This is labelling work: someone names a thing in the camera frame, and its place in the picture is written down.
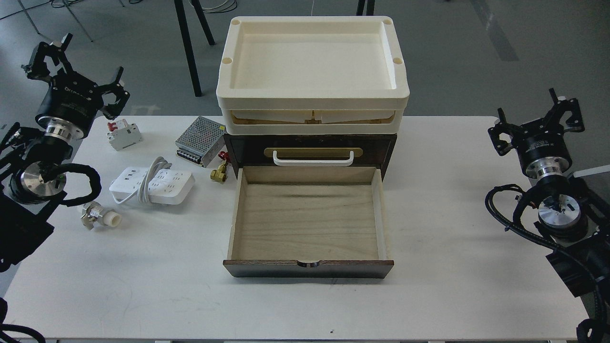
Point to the cream plastic tray cabinet top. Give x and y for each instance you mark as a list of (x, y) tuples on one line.
[(312, 75)]

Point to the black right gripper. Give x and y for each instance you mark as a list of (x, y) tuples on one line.
[(543, 150)]

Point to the open wooden drawer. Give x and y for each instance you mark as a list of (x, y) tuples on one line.
[(309, 222)]

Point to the white red circuit breaker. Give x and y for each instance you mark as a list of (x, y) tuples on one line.
[(122, 134)]

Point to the metal mesh power supply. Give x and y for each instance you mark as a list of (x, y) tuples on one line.
[(201, 141)]

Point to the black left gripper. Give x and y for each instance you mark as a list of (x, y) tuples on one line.
[(72, 97)]

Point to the black stand leg right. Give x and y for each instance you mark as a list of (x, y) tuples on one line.
[(365, 7)]

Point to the white power strip with cable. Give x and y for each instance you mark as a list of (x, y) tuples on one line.
[(155, 184)]

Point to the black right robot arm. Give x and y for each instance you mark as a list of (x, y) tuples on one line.
[(560, 212)]

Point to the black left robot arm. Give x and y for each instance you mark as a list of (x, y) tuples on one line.
[(40, 180)]

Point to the white metal pipe fitting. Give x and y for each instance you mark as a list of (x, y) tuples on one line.
[(94, 213)]

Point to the brass valve red handle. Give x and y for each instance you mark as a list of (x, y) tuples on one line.
[(220, 173)]

